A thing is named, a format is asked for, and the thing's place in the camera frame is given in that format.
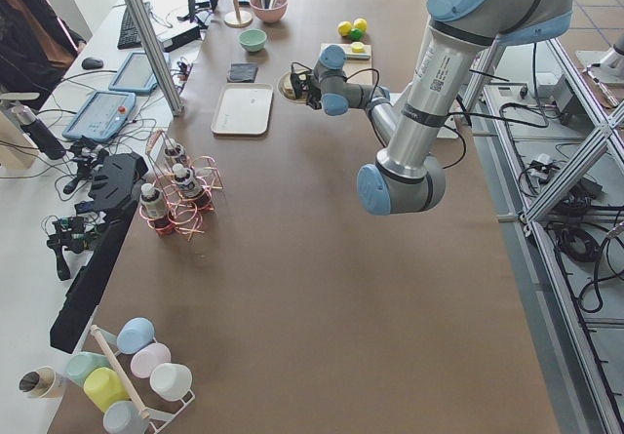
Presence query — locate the white round plate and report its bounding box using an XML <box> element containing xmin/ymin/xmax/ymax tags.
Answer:
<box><xmin>277</xmin><ymin>72</ymin><xmax>308</xmax><ymax>104</ymax></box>

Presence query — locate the black keyboard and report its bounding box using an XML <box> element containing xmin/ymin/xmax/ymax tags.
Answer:
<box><xmin>117</xmin><ymin>8</ymin><xmax>141</xmax><ymax>50</ymax></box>

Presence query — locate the lemon half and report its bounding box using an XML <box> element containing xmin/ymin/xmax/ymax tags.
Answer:
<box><xmin>351</xmin><ymin>41</ymin><xmax>366</xmax><ymax>54</ymax></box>

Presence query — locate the copper wire bottle rack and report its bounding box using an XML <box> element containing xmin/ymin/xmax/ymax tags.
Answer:
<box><xmin>138</xmin><ymin>129</ymin><xmax>223</xmax><ymax>240</ymax></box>

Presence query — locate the teach pendant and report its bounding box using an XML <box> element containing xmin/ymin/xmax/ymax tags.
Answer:
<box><xmin>62</xmin><ymin>91</ymin><xmax>137</xmax><ymax>142</ymax></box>
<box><xmin>108</xmin><ymin>52</ymin><xmax>158</xmax><ymax>96</ymax></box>

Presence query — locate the wooden cutting board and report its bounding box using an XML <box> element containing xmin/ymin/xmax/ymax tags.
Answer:
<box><xmin>319</xmin><ymin>43</ymin><xmax>371</xmax><ymax>69</ymax></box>

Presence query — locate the black thermos bottle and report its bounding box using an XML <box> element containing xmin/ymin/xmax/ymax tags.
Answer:
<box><xmin>10</xmin><ymin>105</ymin><xmax>66</xmax><ymax>160</ymax></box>

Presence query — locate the grey folded cloth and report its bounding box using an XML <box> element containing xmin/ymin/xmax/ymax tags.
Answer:
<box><xmin>227</xmin><ymin>62</ymin><xmax>258</xmax><ymax>83</ymax></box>

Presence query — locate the pastel cup rack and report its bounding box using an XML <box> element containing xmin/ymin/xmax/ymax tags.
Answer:
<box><xmin>65</xmin><ymin>317</ymin><xmax>196</xmax><ymax>433</ymax></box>

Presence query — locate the lower teach pendant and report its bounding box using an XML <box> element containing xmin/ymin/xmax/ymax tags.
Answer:
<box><xmin>62</xmin><ymin>91</ymin><xmax>137</xmax><ymax>142</ymax></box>

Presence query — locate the bread slice under egg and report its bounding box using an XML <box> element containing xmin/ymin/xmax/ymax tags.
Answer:
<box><xmin>283</xmin><ymin>78</ymin><xmax>296</xmax><ymax>100</ymax></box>

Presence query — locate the pink ice bowl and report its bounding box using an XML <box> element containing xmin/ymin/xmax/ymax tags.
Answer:
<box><xmin>250</xmin><ymin>0</ymin><xmax>288</xmax><ymax>23</ymax></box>

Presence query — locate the lower whole lemon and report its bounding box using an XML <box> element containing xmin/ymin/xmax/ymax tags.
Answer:
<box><xmin>337</xmin><ymin>20</ymin><xmax>353</xmax><ymax>37</ymax></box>

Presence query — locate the whole lemon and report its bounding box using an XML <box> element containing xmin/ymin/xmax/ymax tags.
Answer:
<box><xmin>353</xmin><ymin>18</ymin><xmax>368</xmax><ymax>32</ymax></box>
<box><xmin>337</xmin><ymin>20</ymin><xmax>353</xmax><ymax>37</ymax></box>

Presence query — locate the upper whole lemon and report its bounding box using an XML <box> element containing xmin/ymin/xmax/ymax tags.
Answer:
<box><xmin>353</xmin><ymin>18</ymin><xmax>368</xmax><ymax>32</ymax></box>

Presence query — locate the front tea bottle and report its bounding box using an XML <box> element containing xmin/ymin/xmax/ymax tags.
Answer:
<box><xmin>140</xmin><ymin>182</ymin><xmax>175</xmax><ymax>236</ymax></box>

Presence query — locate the black computer mouse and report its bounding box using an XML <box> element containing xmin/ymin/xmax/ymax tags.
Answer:
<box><xmin>81</xmin><ymin>58</ymin><xmax>103</xmax><ymax>70</ymax></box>

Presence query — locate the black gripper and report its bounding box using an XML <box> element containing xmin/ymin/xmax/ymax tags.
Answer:
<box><xmin>304</xmin><ymin>76</ymin><xmax>322</xmax><ymax>110</ymax></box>

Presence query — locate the paper cup with contents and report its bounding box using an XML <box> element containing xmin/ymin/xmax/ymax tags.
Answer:
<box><xmin>19</xmin><ymin>366</ymin><xmax>66</xmax><ymax>399</ymax></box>

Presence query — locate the tea bottle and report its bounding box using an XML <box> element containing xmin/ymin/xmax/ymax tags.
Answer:
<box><xmin>164</xmin><ymin>140</ymin><xmax>188</xmax><ymax>173</ymax></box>
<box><xmin>140</xmin><ymin>182</ymin><xmax>175</xmax><ymax>236</ymax></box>
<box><xmin>173</xmin><ymin>164</ymin><xmax>213</xmax><ymax>211</ymax></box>

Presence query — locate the mint green bowl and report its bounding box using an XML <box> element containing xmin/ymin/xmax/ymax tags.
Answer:
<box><xmin>238</xmin><ymin>29</ymin><xmax>267</xmax><ymax>53</ymax></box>

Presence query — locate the green lime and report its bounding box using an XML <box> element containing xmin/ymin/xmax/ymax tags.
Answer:
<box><xmin>348</xmin><ymin>27</ymin><xmax>365</xmax><ymax>42</ymax></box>

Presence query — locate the left tea bottle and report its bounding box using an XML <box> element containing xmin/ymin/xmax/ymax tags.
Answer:
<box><xmin>164</xmin><ymin>140</ymin><xmax>188</xmax><ymax>173</ymax></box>

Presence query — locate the cream rabbit serving tray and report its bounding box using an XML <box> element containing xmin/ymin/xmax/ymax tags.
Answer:
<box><xmin>211</xmin><ymin>83</ymin><xmax>274</xmax><ymax>137</ymax></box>

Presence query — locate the right tea bottle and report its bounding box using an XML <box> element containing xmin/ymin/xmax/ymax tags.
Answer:
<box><xmin>173</xmin><ymin>164</ymin><xmax>213</xmax><ymax>211</ymax></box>

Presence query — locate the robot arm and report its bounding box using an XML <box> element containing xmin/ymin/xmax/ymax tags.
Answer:
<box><xmin>307</xmin><ymin>0</ymin><xmax>573</xmax><ymax>216</ymax></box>

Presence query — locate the upper teach pendant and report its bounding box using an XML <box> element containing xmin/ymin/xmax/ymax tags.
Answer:
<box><xmin>108</xmin><ymin>52</ymin><xmax>158</xmax><ymax>96</ymax></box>

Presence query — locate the wooden cup stand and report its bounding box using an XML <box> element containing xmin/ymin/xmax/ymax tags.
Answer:
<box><xmin>223</xmin><ymin>0</ymin><xmax>254</xmax><ymax>28</ymax></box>

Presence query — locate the seated person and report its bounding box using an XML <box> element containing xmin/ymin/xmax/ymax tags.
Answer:
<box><xmin>1</xmin><ymin>0</ymin><xmax>87</xmax><ymax>110</ymax></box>

